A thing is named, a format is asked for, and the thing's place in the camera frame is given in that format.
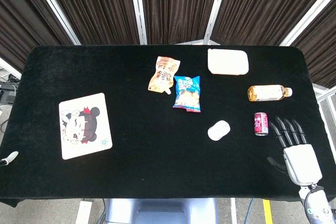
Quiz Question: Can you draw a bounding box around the white computer mouse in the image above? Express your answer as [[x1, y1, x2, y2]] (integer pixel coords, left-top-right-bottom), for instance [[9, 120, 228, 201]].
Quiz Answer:
[[207, 120, 232, 141]]

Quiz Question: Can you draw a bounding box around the white plastic lidded container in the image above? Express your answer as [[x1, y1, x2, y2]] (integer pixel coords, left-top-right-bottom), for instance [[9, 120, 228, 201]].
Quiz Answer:
[[207, 48, 249, 76]]

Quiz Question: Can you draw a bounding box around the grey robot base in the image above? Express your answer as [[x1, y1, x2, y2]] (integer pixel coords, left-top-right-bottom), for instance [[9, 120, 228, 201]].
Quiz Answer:
[[104, 198, 219, 224]]

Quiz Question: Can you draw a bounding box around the brown pleated curtain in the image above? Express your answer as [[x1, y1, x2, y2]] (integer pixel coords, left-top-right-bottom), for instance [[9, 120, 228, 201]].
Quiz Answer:
[[138, 0, 223, 46], [41, 0, 141, 46], [291, 0, 336, 89], [211, 0, 331, 47], [0, 0, 74, 73]]

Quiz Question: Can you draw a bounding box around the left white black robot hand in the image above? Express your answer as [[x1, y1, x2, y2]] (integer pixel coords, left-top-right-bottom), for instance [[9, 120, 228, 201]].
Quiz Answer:
[[0, 151, 19, 167]]

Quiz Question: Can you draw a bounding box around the black velvet tablecloth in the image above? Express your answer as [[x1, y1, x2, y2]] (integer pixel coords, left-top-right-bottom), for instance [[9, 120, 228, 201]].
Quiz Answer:
[[0, 45, 336, 208]]

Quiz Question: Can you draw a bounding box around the black floor equipment box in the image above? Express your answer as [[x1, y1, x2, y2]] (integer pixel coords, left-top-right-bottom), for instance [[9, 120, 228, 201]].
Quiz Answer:
[[0, 73, 19, 105]]

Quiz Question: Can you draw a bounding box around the orange spout snack pouch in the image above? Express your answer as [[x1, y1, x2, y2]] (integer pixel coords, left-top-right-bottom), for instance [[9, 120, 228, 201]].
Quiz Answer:
[[148, 56, 181, 95]]

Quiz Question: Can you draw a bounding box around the red soda can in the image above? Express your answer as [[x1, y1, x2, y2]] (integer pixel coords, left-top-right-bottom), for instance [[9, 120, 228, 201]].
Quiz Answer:
[[253, 112, 270, 137]]

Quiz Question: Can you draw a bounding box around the white metal frame post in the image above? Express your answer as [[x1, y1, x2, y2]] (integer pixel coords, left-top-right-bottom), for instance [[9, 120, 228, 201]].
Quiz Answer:
[[203, 0, 231, 44], [28, 0, 81, 46], [279, 0, 336, 47], [128, 0, 148, 46]]

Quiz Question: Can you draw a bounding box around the black cable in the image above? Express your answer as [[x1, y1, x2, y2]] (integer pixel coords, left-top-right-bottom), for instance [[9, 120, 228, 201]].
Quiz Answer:
[[96, 198, 106, 224]]

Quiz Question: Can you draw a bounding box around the cartoon print mouse pad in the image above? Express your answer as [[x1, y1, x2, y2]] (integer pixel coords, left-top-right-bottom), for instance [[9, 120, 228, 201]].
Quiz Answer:
[[58, 92, 113, 161]]

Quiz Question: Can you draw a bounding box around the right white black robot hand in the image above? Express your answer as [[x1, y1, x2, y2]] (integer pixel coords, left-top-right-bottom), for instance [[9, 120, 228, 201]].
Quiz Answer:
[[267, 115, 323, 185]]

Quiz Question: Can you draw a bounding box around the yellow tea bottle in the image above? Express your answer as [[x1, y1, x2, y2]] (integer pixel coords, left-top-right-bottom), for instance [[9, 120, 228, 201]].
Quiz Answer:
[[247, 84, 293, 102]]

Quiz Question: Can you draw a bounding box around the blue cable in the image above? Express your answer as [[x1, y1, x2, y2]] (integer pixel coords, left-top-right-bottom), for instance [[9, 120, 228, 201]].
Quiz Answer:
[[246, 199, 256, 224]]

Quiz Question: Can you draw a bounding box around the blue chips bag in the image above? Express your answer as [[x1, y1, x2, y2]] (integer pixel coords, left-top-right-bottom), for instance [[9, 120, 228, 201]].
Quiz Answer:
[[172, 75, 202, 113]]

